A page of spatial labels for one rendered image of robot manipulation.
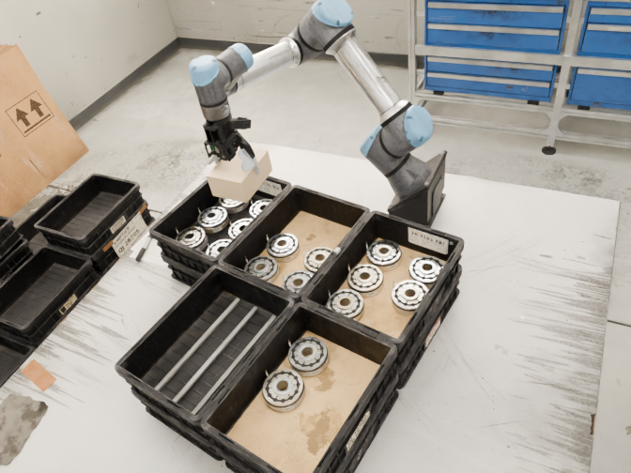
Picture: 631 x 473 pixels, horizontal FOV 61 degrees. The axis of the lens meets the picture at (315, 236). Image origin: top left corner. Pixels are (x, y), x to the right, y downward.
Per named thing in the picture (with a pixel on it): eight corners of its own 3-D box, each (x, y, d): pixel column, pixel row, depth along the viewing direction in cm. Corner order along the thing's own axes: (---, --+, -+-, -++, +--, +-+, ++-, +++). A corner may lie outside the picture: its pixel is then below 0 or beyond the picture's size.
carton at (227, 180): (239, 163, 170) (234, 144, 164) (272, 170, 165) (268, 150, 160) (212, 195, 160) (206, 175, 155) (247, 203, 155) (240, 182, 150)
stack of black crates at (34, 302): (77, 292, 267) (43, 244, 243) (122, 307, 255) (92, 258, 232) (16, 357, 242) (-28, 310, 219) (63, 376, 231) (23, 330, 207)
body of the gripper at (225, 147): (207, 160, 150) (195, 123, 142) (223, 142, 156) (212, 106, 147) (231, 163, 147) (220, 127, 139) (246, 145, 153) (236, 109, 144)
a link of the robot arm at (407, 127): (413, 147, 180) (313, 14, 173) (444, 128, 168) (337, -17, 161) (394, 165, 173) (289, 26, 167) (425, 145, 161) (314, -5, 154)
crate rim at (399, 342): (373, 214, 165) (373, 208, 163) (466, 245, 151) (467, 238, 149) (300, 305, 143) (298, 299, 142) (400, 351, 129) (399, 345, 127)
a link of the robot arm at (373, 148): (391, 159, 190) (364, 131, 187) (416, 143, 179) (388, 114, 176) (377, 180, 184) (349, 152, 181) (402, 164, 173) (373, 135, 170)
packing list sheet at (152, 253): (176, 199, 218) (176, 198, 218) (223, 210, 209) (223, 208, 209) (125, 255, 198) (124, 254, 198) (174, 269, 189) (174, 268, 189)
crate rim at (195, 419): (217, 267, 158) (215, 262, 156) (299, 305, 143) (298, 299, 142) (115, 373, 136) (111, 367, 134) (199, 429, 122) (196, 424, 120)
